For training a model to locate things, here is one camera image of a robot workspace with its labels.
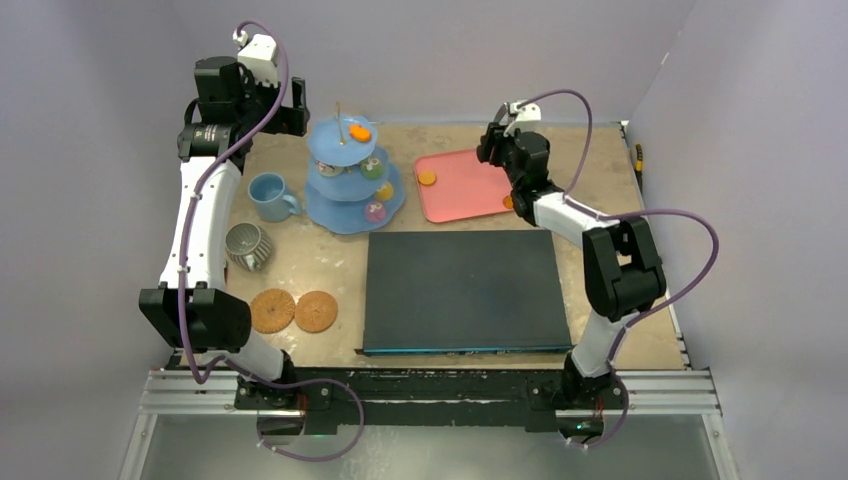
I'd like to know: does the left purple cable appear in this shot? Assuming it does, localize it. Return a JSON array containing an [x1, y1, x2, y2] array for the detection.
[[176, 19, 366, 465]]

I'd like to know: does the yellow handled screwdriver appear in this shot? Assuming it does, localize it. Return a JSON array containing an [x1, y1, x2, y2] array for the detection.
[[634, 143, 644, 174]]

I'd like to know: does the pink serving tray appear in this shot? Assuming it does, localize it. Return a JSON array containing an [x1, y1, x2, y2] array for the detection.
[[413, 149, 512, 223]]

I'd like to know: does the left round woven coaster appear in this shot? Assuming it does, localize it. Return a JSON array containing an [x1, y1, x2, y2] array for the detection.
[[250, 288, 296, 334]]

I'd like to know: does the yellow small cake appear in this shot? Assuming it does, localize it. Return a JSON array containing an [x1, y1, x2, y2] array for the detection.
[[374, 182, 395, 202]]

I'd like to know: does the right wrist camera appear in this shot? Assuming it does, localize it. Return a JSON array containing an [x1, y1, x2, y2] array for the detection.
[[502, 101, 542, 137]]

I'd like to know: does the orange flower cookie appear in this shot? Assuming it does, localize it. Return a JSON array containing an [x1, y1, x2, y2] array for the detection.
[[348, 123, 372, 143]]

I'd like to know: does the orange round cookie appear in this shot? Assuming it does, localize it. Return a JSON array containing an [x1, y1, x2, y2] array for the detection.
[[417, 170, 437, 186]]

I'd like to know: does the round woven coaster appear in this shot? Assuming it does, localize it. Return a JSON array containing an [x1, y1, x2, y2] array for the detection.
[[294, 291, 338, 333], [250, 288, 296, 334]]

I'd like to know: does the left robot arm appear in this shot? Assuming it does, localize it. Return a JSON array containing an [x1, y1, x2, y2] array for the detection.
[[138, 54, 308, 409]]

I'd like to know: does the right round woven coaster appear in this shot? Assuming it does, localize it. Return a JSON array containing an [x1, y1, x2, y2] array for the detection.
[[294, 291, 338, 333]]

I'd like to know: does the blue three-tier cake stand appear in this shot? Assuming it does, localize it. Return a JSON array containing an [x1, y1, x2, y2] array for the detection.
[[304, 111, 406, 235]]

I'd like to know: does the blue ceramic mug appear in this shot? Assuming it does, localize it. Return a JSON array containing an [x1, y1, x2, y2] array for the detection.
[[248, 172, 304, 223]]

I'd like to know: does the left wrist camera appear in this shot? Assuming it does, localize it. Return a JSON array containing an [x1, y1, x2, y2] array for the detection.
[[232, 30, 280, 88]]

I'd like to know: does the grey ribbed cup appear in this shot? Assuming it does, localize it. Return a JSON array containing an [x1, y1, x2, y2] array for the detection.
[[225, 223, 274, 272]]

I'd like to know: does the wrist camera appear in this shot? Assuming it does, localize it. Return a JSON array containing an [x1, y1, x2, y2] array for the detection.
[[232, 30, 280, 88], [502, 101, 542, 137]]

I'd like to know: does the aluminium frame rail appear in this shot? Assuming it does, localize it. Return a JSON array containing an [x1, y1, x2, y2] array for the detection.
[[120, 368, 738, 479]]

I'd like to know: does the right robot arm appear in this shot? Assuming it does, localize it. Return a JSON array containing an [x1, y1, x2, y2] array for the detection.
[[476, 103, 666, 407]]

